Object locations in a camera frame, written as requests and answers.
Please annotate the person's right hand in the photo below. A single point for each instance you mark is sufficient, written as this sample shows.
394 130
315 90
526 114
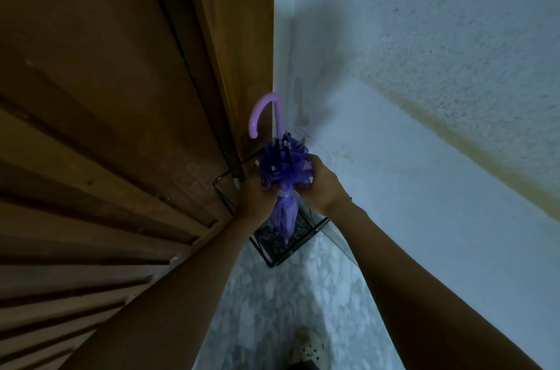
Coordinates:
323 188

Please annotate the person's left hand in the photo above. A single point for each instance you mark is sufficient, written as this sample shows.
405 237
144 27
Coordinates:
253 201

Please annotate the person's right fingers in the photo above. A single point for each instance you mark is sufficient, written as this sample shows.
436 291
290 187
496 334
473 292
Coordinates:
308 181

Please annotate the person's left fingers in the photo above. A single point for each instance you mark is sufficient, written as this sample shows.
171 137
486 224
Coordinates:
265 188

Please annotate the purple umbrella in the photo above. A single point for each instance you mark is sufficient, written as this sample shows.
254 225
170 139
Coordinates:
283 172

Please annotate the person's left forearm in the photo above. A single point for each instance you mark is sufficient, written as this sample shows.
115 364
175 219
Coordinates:
162 295

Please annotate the person's right forearm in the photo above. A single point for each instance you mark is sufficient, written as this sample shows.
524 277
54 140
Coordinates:
420 291

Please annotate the beige clog shoe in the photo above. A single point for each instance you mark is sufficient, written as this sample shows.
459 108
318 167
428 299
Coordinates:
308 348

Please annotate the brown wooden door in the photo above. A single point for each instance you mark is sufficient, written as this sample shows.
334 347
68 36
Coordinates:
109 129

